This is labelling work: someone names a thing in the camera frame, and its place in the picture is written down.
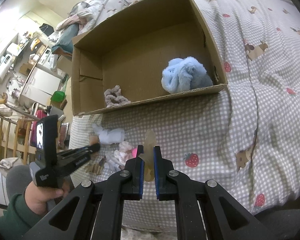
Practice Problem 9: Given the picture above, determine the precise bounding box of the mauve scrunchie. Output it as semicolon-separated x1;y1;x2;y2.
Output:
104;85;131;108

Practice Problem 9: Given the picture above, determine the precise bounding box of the brown cardboard box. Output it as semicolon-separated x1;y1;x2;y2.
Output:
71;0;228;115

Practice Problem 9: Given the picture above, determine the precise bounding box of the person's left hand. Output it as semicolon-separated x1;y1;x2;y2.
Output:
24;179;70;216

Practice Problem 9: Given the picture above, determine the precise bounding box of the pale pink scrunchie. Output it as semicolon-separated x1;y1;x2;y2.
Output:
107;141;133;172

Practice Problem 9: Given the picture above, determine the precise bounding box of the white washing machine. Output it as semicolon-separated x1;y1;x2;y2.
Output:
37;47;55;69

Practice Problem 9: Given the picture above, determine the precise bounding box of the bright pink soft ball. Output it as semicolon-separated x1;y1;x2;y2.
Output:
132;148;138;158

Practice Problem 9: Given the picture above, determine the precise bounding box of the beige translucent soft piece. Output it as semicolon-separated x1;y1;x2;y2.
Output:
139;129;157;182

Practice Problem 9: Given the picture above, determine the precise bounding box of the wooden chair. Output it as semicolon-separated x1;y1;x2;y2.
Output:
0;99;38;164

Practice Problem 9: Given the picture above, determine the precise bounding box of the white rolled sock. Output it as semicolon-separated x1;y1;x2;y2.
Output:
91;123;125;145

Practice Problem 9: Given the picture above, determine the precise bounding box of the teal blue pillow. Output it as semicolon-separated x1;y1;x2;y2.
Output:
51;23;79;57

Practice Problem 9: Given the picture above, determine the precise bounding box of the light blue fluffy sock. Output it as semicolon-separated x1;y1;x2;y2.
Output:
161;56;213;94

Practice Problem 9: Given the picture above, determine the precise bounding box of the pink suitcase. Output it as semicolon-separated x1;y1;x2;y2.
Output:
30;110;47;147

